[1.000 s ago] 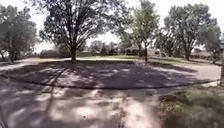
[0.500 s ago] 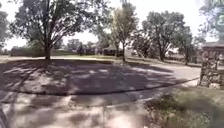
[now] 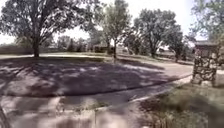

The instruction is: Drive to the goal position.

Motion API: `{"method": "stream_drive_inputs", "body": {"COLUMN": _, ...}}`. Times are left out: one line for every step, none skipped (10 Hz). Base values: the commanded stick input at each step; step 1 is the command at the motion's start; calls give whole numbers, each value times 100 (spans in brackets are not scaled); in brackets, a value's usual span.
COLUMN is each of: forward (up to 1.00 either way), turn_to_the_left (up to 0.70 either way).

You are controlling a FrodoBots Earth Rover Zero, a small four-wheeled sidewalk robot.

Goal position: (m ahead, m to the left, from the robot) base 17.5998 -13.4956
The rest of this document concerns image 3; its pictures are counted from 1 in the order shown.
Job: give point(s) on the low building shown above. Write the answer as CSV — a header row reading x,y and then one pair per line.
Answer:
x,y
100,48

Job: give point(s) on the slim tall tree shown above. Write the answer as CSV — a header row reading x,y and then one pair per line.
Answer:
x,y
114,23

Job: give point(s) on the distant row of trees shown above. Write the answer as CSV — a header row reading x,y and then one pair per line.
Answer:
x,y
66,44

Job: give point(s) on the grey paved path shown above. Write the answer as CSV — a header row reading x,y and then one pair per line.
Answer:
x,y
110,116

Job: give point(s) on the round dark tree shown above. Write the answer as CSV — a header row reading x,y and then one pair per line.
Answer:
x,y
156,28

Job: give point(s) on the green grass patch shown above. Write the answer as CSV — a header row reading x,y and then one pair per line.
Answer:
x,y
186,106

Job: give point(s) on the large broad tree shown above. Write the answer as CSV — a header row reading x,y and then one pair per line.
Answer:
x,y
36,23

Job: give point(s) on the stone pillar with roof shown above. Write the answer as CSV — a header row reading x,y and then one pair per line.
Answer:
x,y
204,63

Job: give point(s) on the leafy tree at edge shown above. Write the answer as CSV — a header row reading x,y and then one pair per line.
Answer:
x,y
210,20

